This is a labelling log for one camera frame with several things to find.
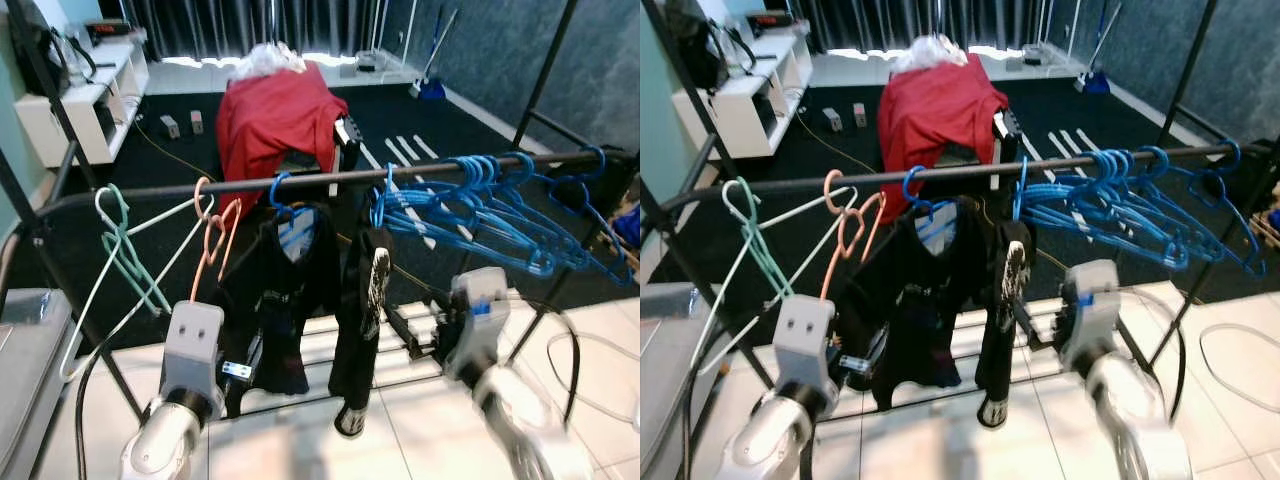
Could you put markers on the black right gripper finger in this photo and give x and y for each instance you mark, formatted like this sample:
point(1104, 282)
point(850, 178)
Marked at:
point(1034, 341)
point(405, 318)
point(422, 350)
point(1025, 312)

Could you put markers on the black carpet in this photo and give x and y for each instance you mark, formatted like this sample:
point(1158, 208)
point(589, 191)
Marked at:
point(470, 125)
point(1100, 115)

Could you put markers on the black digital clock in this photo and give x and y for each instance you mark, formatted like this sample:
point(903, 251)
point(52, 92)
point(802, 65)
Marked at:
point(108, 30)
point(770, 20)

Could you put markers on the black t-shirt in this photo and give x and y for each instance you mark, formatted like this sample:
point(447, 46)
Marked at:
point(270, 300)
point(900, 300)

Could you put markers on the dark curtain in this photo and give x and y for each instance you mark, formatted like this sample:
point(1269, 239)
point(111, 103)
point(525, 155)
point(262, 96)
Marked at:
point(250, 25)
point(900, 22)

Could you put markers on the small grey device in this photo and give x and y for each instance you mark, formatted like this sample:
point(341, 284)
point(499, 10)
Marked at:
point(197, 122)
point(860, 115)
point(832, 120)
point(169, 127)

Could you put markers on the black office chair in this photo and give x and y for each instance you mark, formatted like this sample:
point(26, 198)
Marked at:
point(347, 135)
point(1005, 125)

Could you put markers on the white shelf unit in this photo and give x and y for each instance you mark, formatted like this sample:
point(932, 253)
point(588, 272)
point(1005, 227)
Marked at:
point(730, 120)
point(60, 125)

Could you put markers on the blue mop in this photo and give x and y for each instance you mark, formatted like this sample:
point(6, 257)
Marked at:
point(432, 90)
point(1095, 82)

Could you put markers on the black bag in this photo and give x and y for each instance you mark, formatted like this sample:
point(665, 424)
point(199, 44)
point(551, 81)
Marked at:
point(695, 50)
point(40, 50)

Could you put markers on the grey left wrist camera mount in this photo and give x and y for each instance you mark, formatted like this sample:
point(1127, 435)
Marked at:
point(805, 335)
point(192, 345)

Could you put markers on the red cloth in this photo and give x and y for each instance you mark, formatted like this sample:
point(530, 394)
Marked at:
point(940, 110)
point(280, 120)

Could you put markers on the black garment white print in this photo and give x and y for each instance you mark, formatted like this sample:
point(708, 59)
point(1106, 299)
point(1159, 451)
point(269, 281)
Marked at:
point(350, 350)
point(995, 350)

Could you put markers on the white plastic bag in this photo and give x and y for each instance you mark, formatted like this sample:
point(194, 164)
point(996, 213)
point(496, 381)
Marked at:
point(268, 60)
point(930, 52)

